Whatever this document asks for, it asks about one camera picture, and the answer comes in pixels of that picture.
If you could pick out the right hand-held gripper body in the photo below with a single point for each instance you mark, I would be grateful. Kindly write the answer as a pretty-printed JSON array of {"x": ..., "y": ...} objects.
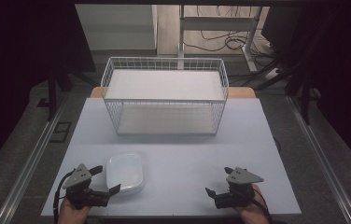
[{"x": 239, "y": 186}]

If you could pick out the white metal stand frame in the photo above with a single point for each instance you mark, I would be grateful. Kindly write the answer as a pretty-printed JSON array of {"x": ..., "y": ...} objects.
[{"x": 217, "y": 23}]

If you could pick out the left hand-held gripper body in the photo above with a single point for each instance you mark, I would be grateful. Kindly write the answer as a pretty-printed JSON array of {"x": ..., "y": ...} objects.
[{"x": 80, "y": 179}]

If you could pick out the person's left hand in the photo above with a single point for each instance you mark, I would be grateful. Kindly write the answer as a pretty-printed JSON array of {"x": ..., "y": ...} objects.
[{"x": 72, "y": 213}]

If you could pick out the black stand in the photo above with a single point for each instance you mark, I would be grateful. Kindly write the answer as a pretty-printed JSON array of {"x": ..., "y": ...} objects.
[
  {"x": 52, "y": 93},
  {"x": 306, "y": 93}
]

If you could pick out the metal floor rail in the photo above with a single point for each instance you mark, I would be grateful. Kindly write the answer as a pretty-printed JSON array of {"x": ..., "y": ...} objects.
[
  {"x": 30, "y": 161},
  {"x": 320, "y": 155}
]

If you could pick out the white power strip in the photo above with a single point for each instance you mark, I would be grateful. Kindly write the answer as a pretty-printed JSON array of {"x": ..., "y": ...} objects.
[{"x": 272, "y": 73}]

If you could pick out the person's right hand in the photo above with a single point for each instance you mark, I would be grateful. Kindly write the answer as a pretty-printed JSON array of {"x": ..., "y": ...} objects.
[{"x": 253, "y": 211}]

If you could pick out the black floor bracket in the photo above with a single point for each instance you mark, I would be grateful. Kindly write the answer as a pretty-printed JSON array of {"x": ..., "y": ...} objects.
[{"x": 60, "y": 132}]

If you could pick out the white rectangular plate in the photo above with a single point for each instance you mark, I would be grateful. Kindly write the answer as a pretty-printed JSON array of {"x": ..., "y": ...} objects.
[{"x": 124, "y": 172}]

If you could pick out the white cabinet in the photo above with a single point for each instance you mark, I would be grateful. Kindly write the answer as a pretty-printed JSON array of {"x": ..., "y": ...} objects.
[{"x": 117, "y": 26}]

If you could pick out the dark curtain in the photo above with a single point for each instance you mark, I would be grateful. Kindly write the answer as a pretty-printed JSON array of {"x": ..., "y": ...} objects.
[
  {"x": 348, "y": 77},
  {"x": 15, "y": 62}
]

